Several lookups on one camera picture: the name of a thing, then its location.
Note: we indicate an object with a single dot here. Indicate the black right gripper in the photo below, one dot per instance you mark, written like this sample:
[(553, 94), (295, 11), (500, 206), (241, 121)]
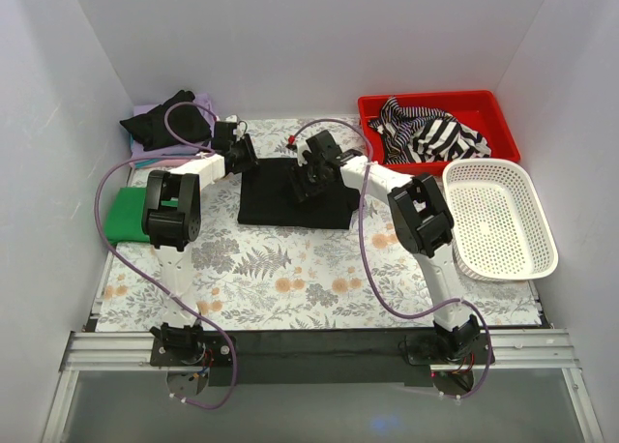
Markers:
[(306, 181)]

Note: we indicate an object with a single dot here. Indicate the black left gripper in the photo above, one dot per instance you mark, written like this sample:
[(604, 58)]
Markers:
[(247, 154)]

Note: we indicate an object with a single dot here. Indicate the black floral print t-shirt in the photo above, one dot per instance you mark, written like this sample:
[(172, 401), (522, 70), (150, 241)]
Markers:
[(267, 198)]

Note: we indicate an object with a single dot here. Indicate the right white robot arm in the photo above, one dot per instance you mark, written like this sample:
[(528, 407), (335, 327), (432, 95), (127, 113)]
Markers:
[(422, 221)]

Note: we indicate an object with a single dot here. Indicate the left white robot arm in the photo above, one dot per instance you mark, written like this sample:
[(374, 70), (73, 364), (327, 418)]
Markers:
[(172, 212)]

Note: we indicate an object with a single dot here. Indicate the floral patterned table mat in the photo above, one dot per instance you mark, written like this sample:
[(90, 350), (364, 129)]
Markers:
[(280, 278)]

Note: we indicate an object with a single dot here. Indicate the folded pink shirt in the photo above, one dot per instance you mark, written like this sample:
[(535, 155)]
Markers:
[(157, 163)]

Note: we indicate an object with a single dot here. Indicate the folded black shirt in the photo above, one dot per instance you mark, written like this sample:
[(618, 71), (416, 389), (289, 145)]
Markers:
[(187, 121)]

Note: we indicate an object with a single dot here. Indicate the folded teal shirt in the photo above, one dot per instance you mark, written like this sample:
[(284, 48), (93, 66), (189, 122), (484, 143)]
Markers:
[(140, 156)]

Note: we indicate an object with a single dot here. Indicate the black white striped shirt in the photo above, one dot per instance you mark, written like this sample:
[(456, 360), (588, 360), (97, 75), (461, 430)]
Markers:
[(416, 134)]

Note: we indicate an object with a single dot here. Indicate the folded green shirt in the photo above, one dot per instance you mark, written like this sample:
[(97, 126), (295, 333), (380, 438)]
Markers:
[(124, 219)]

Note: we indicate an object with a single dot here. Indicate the white perforated plastic basket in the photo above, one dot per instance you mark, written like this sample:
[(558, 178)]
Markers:
[(501, 232)]

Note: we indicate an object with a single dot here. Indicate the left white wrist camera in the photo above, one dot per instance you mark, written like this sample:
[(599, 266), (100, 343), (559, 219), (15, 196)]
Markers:
[(232, 125)]

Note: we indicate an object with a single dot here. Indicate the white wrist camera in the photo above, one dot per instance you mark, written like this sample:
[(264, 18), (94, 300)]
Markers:
[(302, 150), (232, 125)]

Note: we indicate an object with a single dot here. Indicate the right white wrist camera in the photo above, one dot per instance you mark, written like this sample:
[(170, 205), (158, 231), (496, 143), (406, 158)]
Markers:
[(302, 150)]

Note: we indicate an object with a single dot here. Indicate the aluminium frame rail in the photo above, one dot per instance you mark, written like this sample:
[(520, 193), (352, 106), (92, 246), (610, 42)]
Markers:
[(511, 349)]

